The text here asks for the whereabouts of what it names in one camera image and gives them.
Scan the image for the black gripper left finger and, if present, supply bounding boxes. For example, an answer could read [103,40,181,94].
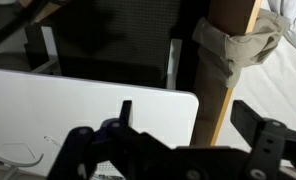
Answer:
[47,99,176,180]

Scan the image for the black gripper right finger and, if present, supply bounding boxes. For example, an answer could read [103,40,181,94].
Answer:
[229,99,296,180]

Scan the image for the beige trousers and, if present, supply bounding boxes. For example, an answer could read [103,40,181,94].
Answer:
[191,8,291,89]

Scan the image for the white keyboard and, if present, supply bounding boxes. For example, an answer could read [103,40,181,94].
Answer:
[93,161,123,180]

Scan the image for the white standing desk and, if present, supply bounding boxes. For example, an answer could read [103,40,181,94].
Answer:
[0,24,200,178]

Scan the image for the white bed mattress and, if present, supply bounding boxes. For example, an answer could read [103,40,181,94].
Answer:
[217,33,296,169]

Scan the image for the white curved arc object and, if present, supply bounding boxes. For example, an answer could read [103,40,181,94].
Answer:
[0,142,45,169]

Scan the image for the white duvet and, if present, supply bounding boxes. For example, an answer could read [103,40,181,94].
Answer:
[267,0,296,57]

